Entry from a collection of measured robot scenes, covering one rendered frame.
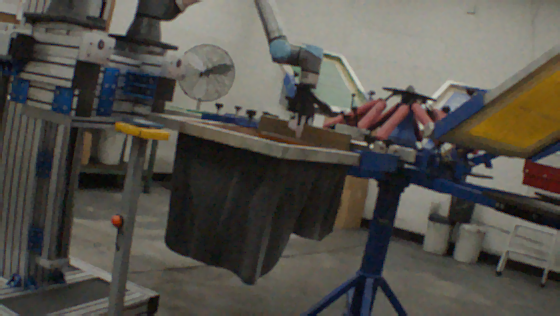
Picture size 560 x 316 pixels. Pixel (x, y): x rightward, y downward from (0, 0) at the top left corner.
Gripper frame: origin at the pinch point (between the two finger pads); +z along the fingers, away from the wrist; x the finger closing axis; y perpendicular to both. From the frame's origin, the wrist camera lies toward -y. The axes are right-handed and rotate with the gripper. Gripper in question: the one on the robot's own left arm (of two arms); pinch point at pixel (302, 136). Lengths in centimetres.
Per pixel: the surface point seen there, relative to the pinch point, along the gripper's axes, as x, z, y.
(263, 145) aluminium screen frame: 53, 3, -22
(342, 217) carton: -372, 87, 173
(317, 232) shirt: 9.9, 31.6, -20.4
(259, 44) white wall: -421, -87, 363
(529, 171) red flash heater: -14, -5, -88
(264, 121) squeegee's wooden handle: 1.5, -2.8, 17.9
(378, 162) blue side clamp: -8.1, 3.6, -29.8
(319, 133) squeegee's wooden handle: 1.5, -2.6, -8.1
